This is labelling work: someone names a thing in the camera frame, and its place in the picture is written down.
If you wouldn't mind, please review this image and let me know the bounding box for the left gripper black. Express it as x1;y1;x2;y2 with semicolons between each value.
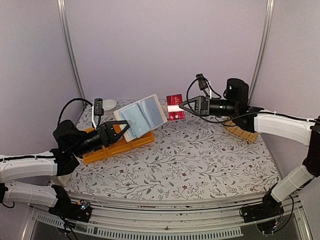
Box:
70;119;132;158

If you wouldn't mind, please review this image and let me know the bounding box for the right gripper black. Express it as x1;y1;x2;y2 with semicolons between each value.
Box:
180;94;239;117

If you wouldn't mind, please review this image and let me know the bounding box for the beige card holder wallet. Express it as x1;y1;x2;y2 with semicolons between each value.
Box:
113;94;168;142

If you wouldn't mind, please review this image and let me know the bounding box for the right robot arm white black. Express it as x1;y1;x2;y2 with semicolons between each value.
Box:
178;74;320;218

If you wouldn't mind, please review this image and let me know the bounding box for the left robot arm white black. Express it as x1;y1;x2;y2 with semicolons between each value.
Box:
0;119;130;217

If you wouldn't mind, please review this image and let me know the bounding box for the yellow middle storage bin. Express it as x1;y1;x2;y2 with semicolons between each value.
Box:
105;136;132;157

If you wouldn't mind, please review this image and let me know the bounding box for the white ceramic bowl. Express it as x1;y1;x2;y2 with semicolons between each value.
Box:
103;99;118;111

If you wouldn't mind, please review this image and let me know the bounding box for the yellow left storage bin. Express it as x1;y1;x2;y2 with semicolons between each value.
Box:
82;127;108;165

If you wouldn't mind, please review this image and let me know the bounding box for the woven bamboo tray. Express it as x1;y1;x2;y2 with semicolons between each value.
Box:
222;121;259;143

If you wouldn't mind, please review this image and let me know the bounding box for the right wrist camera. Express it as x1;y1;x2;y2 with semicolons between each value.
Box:
195;73;213;99

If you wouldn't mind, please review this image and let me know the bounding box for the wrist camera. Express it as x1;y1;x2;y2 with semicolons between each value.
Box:
195;73;213;99
91;98;104;128

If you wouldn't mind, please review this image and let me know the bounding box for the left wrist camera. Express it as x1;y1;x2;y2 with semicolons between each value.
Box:
91;98;104;128

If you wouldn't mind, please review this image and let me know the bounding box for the right black cable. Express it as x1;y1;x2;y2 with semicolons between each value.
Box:
186;78;261;124

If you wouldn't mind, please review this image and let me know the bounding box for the black cable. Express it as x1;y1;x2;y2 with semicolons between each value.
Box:
58;97;95;123
186;78;261;124

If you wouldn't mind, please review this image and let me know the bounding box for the left black cable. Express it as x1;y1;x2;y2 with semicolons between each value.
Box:
58;97;95;123

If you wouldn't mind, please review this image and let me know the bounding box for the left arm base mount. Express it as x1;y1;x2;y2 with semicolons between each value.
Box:
48;199;93;223

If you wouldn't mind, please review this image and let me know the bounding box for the front aluminium rail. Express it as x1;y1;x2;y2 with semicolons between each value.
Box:
21;192;313;240

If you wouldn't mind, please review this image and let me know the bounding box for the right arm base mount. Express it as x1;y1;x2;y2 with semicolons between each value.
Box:
239;202;284;223

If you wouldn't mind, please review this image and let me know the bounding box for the right aluminium frame post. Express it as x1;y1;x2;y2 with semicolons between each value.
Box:
248;0;275;104

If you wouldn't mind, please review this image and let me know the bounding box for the aluminium frame post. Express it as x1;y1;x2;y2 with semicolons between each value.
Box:
248;0;275;104
56;0;85;98

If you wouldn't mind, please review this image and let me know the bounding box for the left aluminium frame post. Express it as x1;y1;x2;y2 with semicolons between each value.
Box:
56;0;85;98

